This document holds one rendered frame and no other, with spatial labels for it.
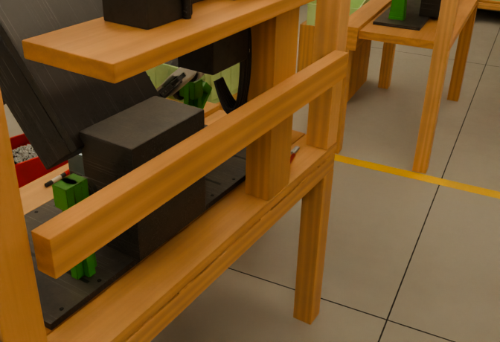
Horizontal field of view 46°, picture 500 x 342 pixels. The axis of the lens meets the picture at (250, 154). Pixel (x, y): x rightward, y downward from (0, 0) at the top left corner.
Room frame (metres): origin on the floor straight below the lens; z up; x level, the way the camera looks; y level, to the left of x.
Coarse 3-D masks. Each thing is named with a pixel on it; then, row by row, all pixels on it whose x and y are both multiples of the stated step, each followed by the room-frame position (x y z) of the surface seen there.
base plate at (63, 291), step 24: (216, 168) 1.79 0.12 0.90; (240, 168) 1.79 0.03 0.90; (216, 192) 1.63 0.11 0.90; (48, 216) 1.47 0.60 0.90; (120, 264) 1.25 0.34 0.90; (48, 288) 1.15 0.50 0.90; (72, 288) 1.15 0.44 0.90; (96, 288) 1.15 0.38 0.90; (48, 312) 1.06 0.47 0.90; (72, 312) 1.08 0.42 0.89
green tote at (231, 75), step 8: (152, 72) 2.73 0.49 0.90; (160, 72) 2.70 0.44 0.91; (168, 72) 2.67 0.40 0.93; (224, 72) 2.68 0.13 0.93; (232, 72) 2.74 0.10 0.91; (152, 80) 2.73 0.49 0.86; (160, 80) 2.70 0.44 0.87; (208, 80) 2.58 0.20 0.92; (232, 80) 2.74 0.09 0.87; (232, 88) 2.74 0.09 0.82; (216, 96) 2.62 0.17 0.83
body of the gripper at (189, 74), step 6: (174, 72) 1.76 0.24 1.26; (180, 72) 1.77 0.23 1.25; (186, 72) 1.78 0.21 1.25; (192, 72) 1.80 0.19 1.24; (168, 78) 1.76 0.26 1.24; (186, 78) 1.77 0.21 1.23; (192, 78) 1.83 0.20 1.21; (162, 84) 1.78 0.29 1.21; (180, 84) 1.74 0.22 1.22; (174, 90) 1.76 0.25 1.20; (168, 96) 1.79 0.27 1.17
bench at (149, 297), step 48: (336, 144) 2.05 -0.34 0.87; (240, 192) 1.67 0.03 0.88; (288, 192) 1.72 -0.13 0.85; (192, 240) 1.39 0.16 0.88; (240, 240) 1.47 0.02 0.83; (144, 288) 1.18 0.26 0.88; (192, 288) 1.27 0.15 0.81; (48, 336) 1.01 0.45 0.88; (96, 336) 1.01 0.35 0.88; (144, 336) 1.10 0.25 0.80
